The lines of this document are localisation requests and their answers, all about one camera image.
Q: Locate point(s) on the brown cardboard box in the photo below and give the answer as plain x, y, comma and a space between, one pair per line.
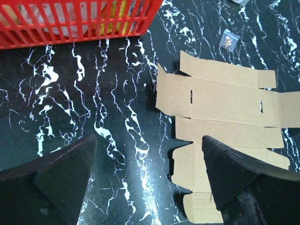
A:
234, 104

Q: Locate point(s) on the red plastic shopping basket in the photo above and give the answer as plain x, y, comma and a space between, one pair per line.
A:
29, 23

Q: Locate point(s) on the small clear packet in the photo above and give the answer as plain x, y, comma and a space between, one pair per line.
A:
229, 40

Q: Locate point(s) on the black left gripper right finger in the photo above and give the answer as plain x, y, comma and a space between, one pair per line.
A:
248, 191

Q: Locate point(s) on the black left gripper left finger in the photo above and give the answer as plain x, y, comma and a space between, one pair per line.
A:
48, 190

